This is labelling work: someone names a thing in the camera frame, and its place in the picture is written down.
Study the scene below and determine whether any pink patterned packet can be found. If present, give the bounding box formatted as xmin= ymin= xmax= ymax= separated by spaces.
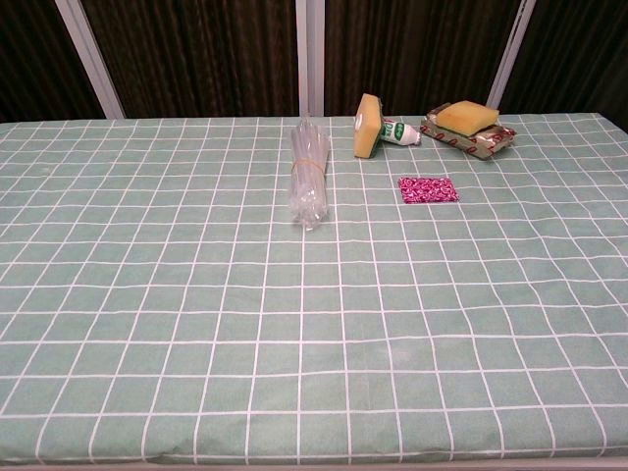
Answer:
xmin=397 ymin=176 xmax=462 ymax=205

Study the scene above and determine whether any yellow rubber band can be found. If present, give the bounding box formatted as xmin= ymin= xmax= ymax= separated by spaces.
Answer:
xmin=291 ymin=156 xmax=329 ymax=173

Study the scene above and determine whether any white bottle with green label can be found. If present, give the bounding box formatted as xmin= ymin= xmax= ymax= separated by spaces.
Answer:
xmin=379 ymin=117 xmax=424 ymax=147

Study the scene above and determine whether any plain yellow sponge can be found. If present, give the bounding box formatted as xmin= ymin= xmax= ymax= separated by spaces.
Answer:
xmin=436 ymin=100 xmax=501 ymax=136

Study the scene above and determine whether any white frame post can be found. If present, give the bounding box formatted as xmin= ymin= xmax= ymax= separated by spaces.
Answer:
xmin=53 ymin=0 xmax=127 ymax=120
xmin=294 ymin=0 xmax=327 ymax=118
xmin=485 ymin=0 xmax=538 ymax=110

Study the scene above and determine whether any dark brown curtain panel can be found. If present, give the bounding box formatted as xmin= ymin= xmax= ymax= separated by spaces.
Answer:
xmin=79 ymin=0 xmax=299 ymax=120
xmin=499 ymin=0 xmax=628 ymax=130
xmin=324 ymin=0 xmax=522 ymax=118
xmin=0 ymin=0 xmax=107 ymax=125

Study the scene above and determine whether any mint green grid tablecloth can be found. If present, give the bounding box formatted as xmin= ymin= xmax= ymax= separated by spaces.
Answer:
xmin=0 ymin=113 xmax=628 ymax=467

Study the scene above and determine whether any yellow sponge with green pad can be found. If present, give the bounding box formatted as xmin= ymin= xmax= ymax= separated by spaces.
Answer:
xmin=353 ymin=92 xmax=387 ymax=160

